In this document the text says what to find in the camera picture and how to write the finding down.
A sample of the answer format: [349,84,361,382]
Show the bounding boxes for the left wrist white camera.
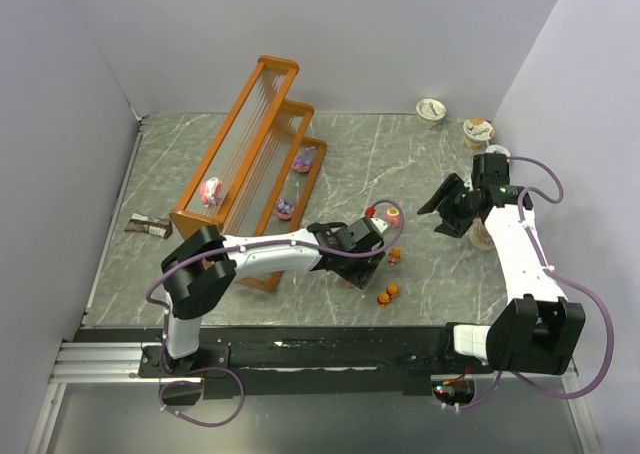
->
[365,207,389,235]

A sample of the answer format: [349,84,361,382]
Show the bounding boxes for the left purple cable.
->
[145,199,405,365]

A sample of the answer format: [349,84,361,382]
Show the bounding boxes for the white yogurt cup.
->
[416,98,447,128]

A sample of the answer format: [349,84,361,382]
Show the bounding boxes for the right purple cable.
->
[439,156,616,413]

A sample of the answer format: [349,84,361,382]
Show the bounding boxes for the purple cable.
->
[145,199,405,365]
[439,156,616,413]

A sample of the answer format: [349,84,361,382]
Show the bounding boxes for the brown chocolate bar wrapper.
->
[124,213,173,239]

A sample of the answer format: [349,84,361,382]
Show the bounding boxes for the pink ball purple bunny toy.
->
[274,198,296,221]

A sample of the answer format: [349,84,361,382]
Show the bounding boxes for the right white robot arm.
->
[419,153,586,375]

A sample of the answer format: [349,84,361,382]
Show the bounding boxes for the orange yogurt cup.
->
[463,118,495,149]

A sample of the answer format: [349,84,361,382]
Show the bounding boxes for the pink pot toy green top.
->
[385,207,401,228]

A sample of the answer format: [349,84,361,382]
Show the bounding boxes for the pink egg toy white frill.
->
[198,177,222,207]

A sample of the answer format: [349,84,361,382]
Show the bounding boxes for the orange wooden tiered shelf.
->
[168,55,329,294]

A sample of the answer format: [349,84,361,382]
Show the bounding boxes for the beige soap pump bottle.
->
[468,219,495,251]

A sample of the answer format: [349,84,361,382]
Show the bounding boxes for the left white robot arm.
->
[161,217,389,362]

